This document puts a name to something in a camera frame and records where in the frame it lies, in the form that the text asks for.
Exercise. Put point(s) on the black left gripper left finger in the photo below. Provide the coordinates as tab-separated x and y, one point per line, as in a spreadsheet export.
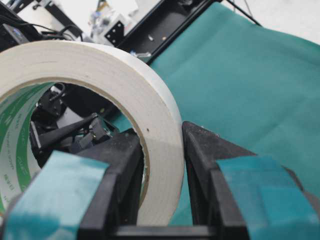
80	197

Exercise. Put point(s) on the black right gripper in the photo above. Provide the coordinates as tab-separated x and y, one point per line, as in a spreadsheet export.
70	118

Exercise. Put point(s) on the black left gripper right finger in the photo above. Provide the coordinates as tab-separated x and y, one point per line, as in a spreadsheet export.
245	196

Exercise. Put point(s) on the white tape roll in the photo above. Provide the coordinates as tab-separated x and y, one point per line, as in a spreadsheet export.
107	81

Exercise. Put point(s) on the green table cloth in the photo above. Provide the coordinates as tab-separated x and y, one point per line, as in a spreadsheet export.
255	87

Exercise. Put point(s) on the black perforated mounting bracket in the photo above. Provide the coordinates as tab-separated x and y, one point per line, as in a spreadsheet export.
116	34

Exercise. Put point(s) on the black metal frame rail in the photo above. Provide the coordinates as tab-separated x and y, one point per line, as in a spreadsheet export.
161	26

